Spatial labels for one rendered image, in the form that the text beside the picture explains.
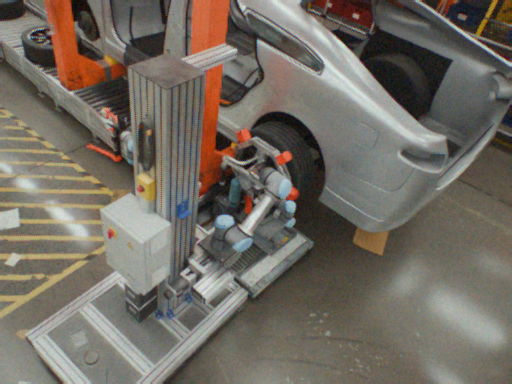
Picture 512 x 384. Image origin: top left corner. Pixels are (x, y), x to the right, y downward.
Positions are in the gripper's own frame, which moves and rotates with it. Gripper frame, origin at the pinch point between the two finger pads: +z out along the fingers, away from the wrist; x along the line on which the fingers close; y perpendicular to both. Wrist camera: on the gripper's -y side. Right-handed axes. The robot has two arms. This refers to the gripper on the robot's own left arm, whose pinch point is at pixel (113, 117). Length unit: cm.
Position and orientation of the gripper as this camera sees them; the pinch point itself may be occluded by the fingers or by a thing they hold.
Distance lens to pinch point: 315.2
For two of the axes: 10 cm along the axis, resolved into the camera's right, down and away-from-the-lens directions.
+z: -5.9, -6.0, 5.3
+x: 7.6, -2.2, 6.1
